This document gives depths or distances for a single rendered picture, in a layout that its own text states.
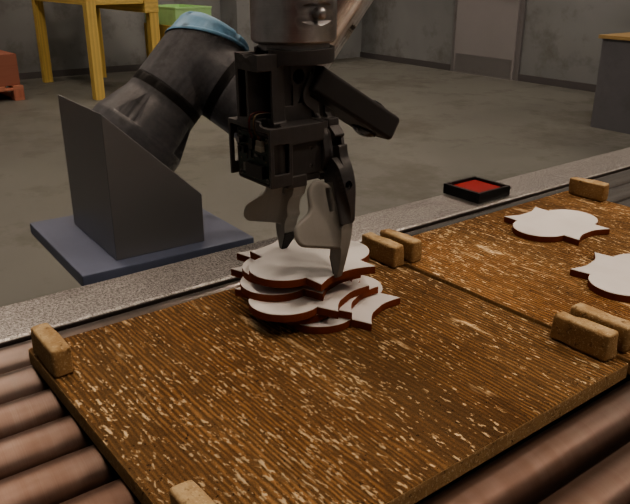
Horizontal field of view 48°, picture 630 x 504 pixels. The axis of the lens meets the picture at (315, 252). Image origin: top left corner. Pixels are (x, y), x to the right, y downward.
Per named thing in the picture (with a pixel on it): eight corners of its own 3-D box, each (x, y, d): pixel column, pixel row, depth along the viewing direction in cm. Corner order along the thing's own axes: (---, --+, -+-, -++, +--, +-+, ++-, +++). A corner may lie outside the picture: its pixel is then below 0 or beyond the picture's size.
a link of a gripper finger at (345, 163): (319, 228, 68) (299, 138, 67) (334, 225, 69) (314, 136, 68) (348, 224, 64) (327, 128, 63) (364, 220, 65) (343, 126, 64)
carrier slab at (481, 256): (370, 259, 89) (370, 247, 89) (566, 199, 113) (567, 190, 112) (631, 377, 64) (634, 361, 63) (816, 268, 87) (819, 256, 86)
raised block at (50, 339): (32, 353, 64) (27, 325, 63) (52, 346, 65) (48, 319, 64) (54, 381, 60) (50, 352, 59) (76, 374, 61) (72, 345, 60)
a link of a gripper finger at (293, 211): (230, 241, 74) (243, 167, 68) (278, 230, 77) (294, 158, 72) (245, 260, 72) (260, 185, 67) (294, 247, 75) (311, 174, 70)
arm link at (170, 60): (142, 83, 116) (191, 18, 118) (210, 131, 117) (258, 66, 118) (130, 58, 104) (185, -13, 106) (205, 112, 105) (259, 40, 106)
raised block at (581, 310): (564, 330, 68) (568, 304, 67) (576, 325, 69) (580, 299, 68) (623, 356, 64) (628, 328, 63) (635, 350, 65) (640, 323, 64)
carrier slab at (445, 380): (29, 363, 66) (27, 348, 65) (364, 260, 89) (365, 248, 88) (228, 616, 40) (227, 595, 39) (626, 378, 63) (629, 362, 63)
